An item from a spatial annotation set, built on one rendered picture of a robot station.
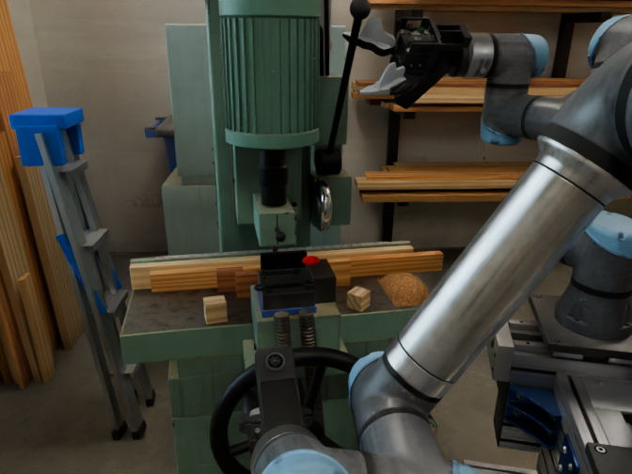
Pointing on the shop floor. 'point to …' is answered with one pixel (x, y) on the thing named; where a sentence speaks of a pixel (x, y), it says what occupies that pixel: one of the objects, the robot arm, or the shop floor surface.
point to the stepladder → (84, 250)
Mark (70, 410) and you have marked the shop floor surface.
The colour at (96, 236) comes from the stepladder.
